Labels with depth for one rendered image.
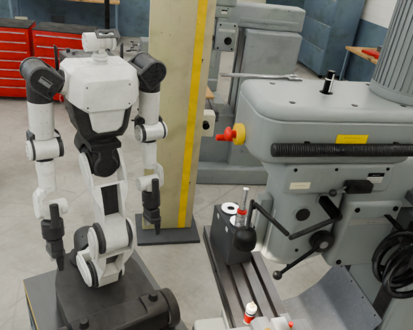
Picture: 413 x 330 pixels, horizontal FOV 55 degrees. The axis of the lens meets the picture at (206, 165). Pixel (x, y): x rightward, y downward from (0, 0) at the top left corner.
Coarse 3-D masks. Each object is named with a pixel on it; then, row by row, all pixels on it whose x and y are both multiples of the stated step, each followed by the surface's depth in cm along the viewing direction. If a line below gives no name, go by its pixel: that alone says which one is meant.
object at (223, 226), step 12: (228, 204) 188; (216, 216) 188; (228, 216) 182; (216, 228) 189; (228, 228) 176; (216, 240) 190; (228, 240) 177; (228, 252) 178; (240, 252) 180; (228, 264) 181
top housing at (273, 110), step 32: (256, 96) 102; (288, 96) 102; (320, 96) 105; (352, 96) 108; (256, 128) 100; (288, 128) 97; (320, 128) 99; (352, 128) 101; (384, 128) 103; (288, 160) 102; (320, 160) 104; (352, 160) 106; (384, 160) 109
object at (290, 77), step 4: (220, 76) 111; (224, 76) 111; (228, 76) 111; (232, 76) 111; (236, 76) 112; (240, 76) 112; (244, 76) 112; (248, 76) 112; (252, 76) 113; (256, 76) 113; (260, 76) 113; (264, 76) 114; (268, 76) 114; (272, 76) 114; (276, 76) 115; (280, 76) 115; (284, 76) 116; (288, 76) 116; (292, 76) 117; (296, 76) 118; (288, 80) 115; (292, 80) 115; (296, 80) 115; (300, 80) 115
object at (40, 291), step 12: (144, 264) 251; (36, 276) 233; (48, 276) 234; (24, 288) 232; (36, 288) 226; (48, 288) 227; (156, 288) 235; (36, 300) 219; (48, 300) 220; (36, 312) 212; (48, 312) 213; (36, 324) 208; (48, 324) 206; (60, 324) 207; (180, 324) 215
